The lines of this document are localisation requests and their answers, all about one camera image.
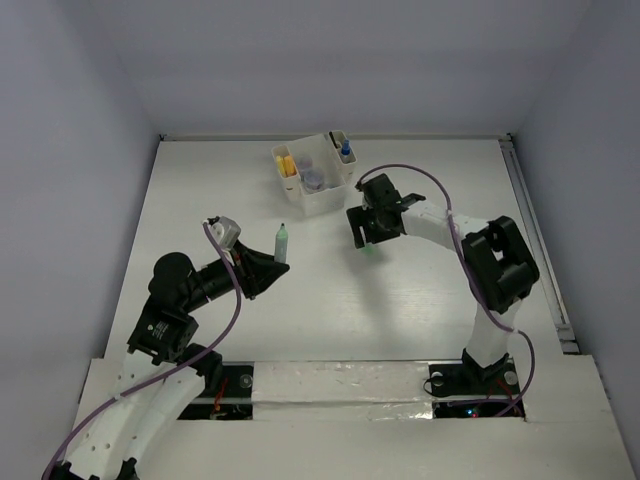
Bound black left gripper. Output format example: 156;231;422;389
183;237;289;310

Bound green highlighter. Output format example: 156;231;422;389
274;223;289;263

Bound clear blue spray bottle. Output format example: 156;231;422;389
340;139;351;163

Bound black handled scissors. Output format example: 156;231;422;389
328;131;339;149

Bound orange highlighter cap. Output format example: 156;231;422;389
283;155;296;177

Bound yellow highlighter cap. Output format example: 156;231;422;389
276;156;287;178

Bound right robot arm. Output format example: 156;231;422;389
347;174;540;398

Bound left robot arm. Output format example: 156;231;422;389
43;242;290;479

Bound white perforated basket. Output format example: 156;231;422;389
271;133;347;217

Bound paperclip jar near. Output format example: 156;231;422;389
302;168;325;194

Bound paperclip jar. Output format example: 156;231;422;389
294;154;313;174
302;168;325;194

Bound cream divided organizer far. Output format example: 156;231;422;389
328;130;357;183

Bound paperclip jar far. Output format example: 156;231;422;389
294;154;313;174

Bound cream divided side organizer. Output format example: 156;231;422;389
271;144;301;204

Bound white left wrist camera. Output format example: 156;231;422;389
203;216;241;257

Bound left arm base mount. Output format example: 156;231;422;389
178;360;255;421

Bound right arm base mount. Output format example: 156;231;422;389
422;352;526;419

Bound aluminium table edge rail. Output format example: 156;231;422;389
498;135;582;355

